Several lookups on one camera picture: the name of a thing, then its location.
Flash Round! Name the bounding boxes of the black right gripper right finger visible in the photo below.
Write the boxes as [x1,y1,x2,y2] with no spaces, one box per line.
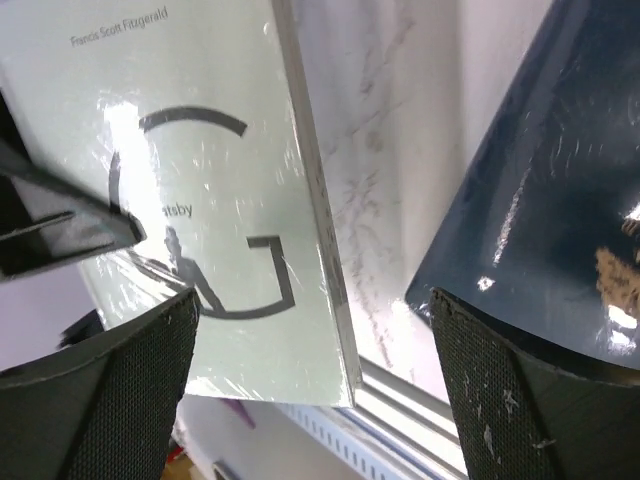
[430,289,639,479]

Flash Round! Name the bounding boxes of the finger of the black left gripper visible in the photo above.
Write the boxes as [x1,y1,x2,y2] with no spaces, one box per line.
[1,101,146,278]

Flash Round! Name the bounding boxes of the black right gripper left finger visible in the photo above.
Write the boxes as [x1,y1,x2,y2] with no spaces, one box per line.
[1,289,199,480]

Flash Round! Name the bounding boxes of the pale grey Gatsby book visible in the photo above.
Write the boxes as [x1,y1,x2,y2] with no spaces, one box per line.
[1,1,361,407]

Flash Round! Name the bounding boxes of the dark navy blue book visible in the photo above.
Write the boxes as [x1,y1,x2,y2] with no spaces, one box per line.
[406,1,639,368]

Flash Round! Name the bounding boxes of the aluminium mounting rail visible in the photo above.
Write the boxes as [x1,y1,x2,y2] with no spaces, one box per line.
[353,359,467,479]

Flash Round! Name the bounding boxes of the white slotted cable duct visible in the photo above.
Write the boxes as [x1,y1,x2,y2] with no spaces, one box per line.
[276,404,441,480]

